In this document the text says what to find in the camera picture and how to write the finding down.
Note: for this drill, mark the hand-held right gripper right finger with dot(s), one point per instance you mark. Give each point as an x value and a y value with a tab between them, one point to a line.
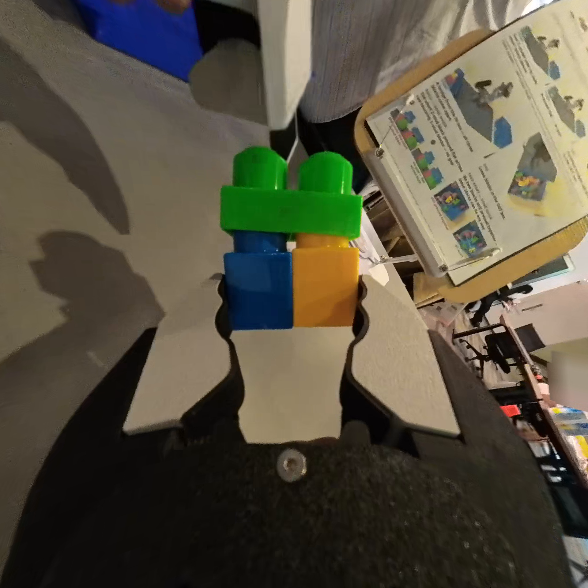
399	367

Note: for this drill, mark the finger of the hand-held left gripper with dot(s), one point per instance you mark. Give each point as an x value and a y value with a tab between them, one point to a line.
285	55

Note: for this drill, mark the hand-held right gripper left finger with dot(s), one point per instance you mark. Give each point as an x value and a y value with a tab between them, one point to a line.
183	367

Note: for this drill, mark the blue plastic bin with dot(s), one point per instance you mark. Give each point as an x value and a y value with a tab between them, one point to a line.
147	32

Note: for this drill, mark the blue one-stud block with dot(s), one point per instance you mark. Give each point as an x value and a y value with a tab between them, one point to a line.
257	289

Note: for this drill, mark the yellow one-stud block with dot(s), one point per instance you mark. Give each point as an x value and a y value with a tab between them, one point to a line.
324	289

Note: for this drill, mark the green two-stud block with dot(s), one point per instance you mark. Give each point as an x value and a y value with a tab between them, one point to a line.
285	211

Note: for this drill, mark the black office chair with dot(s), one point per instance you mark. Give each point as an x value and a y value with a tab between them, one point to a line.
500	349

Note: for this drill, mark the white instruction sheet stand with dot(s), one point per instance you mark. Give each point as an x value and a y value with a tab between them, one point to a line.
528	266

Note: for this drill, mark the printed instruction sheet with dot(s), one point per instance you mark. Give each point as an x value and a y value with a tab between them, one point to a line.
505	138

